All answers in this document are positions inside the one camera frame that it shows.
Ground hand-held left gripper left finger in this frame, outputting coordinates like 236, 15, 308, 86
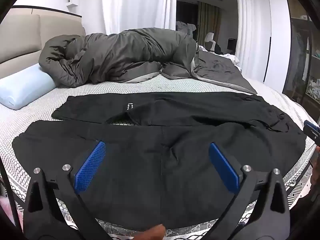
23, 141, 112, 240

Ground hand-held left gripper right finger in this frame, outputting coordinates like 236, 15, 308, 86
207, 142, 292, 240

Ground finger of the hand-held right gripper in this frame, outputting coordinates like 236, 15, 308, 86
304, 120, 320, 146

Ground black pants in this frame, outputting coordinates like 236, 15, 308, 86
12, 92, 307, 230

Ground person's left hand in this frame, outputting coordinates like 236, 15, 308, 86
139, 224, 166, 240

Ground dark open wardrobe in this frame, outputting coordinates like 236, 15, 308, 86
282, 0, 320, 124

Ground white honeycomb pattern mattress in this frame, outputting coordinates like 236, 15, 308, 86
0, 74, 320, 240

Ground pink cloth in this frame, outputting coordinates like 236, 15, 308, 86
0, 196, 16, 222

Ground white wardrobe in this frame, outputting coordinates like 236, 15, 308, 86
264, 0, 292, 92

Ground light blue pillow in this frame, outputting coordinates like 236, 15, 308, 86
0, 62, 57, 110

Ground black monitor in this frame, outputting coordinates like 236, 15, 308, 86
227, 38, 238, 54

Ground grey duvet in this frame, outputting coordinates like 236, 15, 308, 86
39, 27, 258, 95

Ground white curtain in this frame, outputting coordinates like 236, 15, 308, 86
235, 0, 270, 82
102, 0, 177, 35

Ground white office chair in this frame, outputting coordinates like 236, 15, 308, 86
204, 32, 216, 53

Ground beige padded headboard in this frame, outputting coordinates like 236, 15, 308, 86
0, 14, 87, 73

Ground grey clothes pile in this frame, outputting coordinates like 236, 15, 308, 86
176, 21, 198, 40

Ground olive curtain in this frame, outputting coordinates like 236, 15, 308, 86
197, 1, 222, 47

